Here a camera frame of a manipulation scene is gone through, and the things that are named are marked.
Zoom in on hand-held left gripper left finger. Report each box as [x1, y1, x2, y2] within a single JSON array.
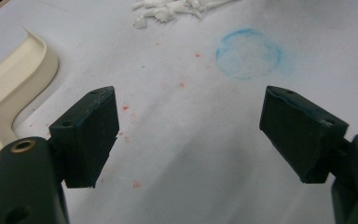
[[48, 85, 121, 189]]

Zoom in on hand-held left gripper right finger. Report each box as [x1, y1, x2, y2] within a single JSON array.
[[258, 85, 350, 185]]

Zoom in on cream plastic dustpan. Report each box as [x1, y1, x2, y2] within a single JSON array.
[[0, 26, 60, 177]]

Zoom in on pile of white paper scraps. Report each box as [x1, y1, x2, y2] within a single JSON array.
[[131, 0, 241, 31]]

